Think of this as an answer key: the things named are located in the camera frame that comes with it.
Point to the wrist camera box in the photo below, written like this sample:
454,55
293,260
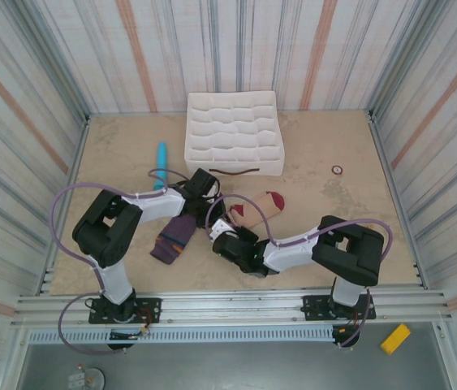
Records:
203,183
222,229

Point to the white fabric organizer box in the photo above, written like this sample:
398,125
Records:
228,164

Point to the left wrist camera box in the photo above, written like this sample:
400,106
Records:
203,183

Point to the round metal disc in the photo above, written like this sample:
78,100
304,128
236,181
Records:
94,380

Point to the red white poker chip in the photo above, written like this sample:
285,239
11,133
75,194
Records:
337,169

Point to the aluminium table edge rail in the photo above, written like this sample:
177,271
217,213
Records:
78,154
415,260

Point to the beige maroon sock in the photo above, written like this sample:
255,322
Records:
260,207

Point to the aluminium mounting beam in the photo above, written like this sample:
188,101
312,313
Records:
232,304

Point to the yellow block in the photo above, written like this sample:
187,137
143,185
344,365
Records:
395,339

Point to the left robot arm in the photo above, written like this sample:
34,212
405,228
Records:
159,207

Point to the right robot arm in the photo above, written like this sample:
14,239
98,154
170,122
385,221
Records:
293,256

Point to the purple sock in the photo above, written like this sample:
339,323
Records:
171,241

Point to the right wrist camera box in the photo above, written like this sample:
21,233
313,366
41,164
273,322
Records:
222,229

